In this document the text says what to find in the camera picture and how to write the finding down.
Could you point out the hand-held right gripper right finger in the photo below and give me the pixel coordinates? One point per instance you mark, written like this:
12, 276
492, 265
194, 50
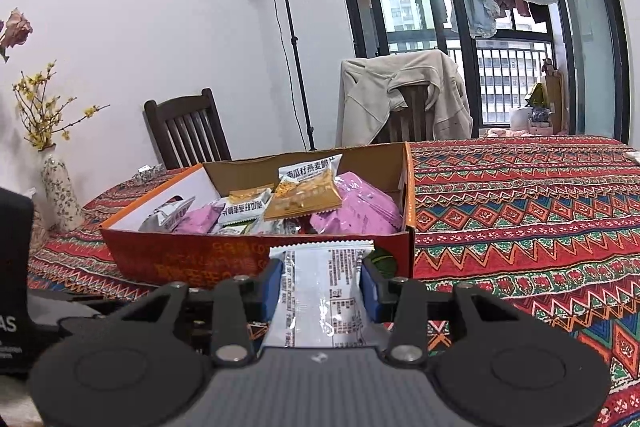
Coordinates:
372, 288

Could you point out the pink rose bouquet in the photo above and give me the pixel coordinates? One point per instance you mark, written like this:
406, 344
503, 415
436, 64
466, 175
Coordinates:
16, 32

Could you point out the small floral box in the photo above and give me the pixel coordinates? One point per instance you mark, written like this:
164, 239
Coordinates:
150, 172

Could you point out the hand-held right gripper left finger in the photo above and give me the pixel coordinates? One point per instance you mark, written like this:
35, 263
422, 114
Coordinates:
272, 288

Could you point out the white-label cracker packet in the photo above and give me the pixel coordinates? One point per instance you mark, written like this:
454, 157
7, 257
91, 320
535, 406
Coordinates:
302, 196

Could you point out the small pink snack packet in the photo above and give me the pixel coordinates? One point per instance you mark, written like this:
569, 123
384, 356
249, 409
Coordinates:
197, 220

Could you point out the balcony railing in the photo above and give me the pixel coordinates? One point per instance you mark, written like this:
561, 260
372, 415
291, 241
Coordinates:
505, 77

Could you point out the green yellow box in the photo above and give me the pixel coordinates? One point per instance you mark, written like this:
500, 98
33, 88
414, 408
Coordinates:
538, 95

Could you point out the yellow flower branches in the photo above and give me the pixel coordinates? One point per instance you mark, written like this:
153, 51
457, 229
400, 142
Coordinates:
45, 112

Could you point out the dark wooden chair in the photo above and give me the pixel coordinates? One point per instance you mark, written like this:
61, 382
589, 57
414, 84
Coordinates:
410, 117
187, 132

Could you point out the red cardboard box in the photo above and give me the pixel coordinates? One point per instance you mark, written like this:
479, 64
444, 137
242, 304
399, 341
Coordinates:
200, 257

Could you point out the floral ceramic vase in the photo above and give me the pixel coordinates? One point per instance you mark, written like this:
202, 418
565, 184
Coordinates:
61, 192

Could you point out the beige jacket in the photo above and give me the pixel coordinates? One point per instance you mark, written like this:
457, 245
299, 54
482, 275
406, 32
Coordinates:
370, 97

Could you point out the black floor lamp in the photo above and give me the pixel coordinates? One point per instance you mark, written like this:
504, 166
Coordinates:
295, 57

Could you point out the silver snack packet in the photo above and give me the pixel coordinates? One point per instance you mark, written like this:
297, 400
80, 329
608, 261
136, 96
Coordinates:
164, 216

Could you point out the black sliding glass door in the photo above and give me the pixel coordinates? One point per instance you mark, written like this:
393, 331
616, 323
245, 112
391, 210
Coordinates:
617, 57

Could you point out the white pot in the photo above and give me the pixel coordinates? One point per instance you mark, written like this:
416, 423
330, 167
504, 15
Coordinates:
521, 119

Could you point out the orange cracker packet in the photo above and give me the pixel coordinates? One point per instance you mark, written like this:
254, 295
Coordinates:
245, 207

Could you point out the hanging dark garment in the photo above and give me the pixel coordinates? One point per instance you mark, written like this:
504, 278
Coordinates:
540, 13

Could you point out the clear plastic container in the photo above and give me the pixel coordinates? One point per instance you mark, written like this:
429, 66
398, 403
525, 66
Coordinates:
40, 222

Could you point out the white printed snack packet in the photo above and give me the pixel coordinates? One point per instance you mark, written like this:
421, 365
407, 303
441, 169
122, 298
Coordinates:
320, 302

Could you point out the large purple snack packet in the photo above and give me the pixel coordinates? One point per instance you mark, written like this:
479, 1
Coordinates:
360, 221

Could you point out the wooden balcony cabinet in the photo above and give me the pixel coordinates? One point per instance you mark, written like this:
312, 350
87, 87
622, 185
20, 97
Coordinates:
554, 102

